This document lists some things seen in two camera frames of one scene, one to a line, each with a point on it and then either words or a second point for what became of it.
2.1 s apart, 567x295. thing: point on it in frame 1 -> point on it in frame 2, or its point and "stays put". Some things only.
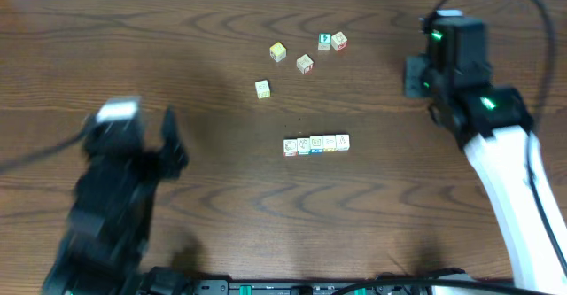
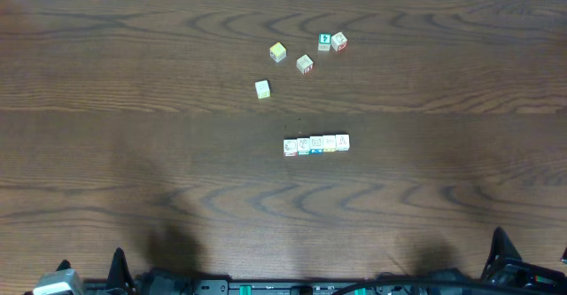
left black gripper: (144, 154) -> (116, 277)
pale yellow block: (329, 143) stays put
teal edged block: (303, 146) stays put
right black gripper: (415, 67) -> (535, 280)
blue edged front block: (342, 142) stays put
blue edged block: (316, 143) stays put
